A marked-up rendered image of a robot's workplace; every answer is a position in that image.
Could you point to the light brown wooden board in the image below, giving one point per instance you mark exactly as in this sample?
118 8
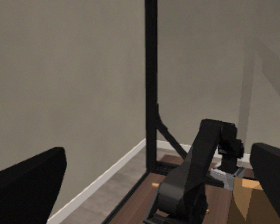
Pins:
250 204

